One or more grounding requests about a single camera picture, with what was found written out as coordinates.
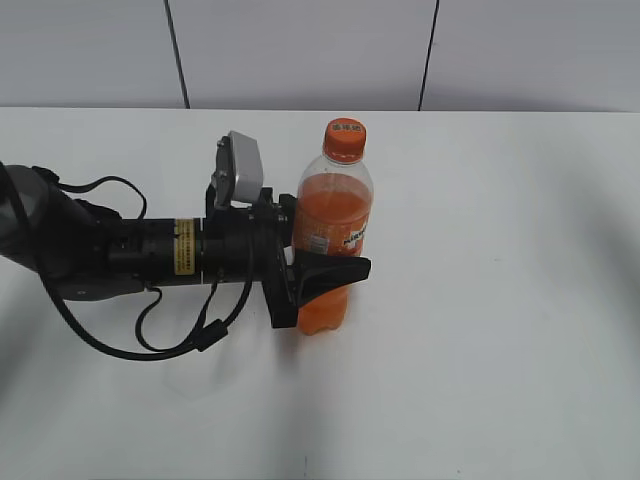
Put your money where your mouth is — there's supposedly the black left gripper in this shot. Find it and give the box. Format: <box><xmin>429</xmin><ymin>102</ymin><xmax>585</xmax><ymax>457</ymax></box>
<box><xmin>201</xmin><ymin>186</ymin><xmax>372</xmax><ymax>329</ymax></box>

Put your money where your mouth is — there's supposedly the orange soda plastic bottle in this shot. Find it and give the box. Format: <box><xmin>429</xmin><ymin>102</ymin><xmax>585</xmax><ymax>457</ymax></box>
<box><xmin>293</xmin><ymin>155</ymin><xmax>374</xmax><ymax>335</ymax></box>

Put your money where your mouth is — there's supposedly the orange bottle cap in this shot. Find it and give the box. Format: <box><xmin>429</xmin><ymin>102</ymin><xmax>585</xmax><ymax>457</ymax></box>
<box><xmin>322</xmin><ymin>117</ymin><xmax>367</xmax><ymax>164</ymax></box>

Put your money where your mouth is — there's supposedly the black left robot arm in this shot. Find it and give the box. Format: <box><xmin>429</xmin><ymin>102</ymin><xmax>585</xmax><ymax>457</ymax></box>
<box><xmin>5</xmin><ymin>165</ymin><xmax>371</xmax><ymax>329</ymax></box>

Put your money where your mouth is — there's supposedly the black looping camera cable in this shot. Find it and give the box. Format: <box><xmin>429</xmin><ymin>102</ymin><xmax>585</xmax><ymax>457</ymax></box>
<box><xmin>9</xmin><ymin>174</ymin><xmax>254</xmax><ymax>361</ymax></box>

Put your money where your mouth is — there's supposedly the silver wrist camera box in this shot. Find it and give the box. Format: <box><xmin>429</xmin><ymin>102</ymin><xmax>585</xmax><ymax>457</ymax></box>
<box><xmin>211</xmin><ymin>130</ymin><xmax>264</xmax><ymax>208</ymax></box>

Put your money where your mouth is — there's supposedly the black left wall cable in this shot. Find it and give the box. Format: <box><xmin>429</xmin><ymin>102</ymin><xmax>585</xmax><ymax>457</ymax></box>
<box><xmin>162</xmin><ymin>0</ymin><xmax>192</xmax><ymax>110</ymax></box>

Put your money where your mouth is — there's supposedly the black wall cable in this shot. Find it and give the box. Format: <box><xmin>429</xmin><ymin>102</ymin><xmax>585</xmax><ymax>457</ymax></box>
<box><xmin>416</xmin><ymin>0</ymin><xmax>442</xmax><ymax>112</ymax></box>
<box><xmin>162</xmin><ymin>0</ymin><xmax>192</xmax><ymax>110</ymax></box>

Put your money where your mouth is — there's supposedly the black right wall cable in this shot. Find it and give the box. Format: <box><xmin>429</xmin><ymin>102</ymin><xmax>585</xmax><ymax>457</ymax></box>
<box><xmin>416</xmin><ymin>0</ymin><xmax>442</xmax><ymax>112</ymax></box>

